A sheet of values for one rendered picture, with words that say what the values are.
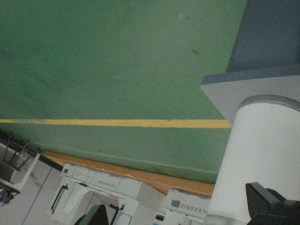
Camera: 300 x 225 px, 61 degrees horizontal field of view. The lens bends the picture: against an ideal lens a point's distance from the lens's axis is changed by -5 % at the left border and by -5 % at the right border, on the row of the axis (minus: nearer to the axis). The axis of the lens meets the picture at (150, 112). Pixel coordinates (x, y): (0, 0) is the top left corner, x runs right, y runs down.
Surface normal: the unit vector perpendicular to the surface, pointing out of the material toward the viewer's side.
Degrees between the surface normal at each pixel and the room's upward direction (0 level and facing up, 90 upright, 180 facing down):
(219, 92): 0
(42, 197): 90
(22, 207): 90
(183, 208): 90
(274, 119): 90
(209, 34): 0
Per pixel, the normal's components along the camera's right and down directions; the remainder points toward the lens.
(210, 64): -0.37, 0.84
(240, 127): -0.82, -0.50
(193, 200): -0.60, -0.54
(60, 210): 0.70, -0.02
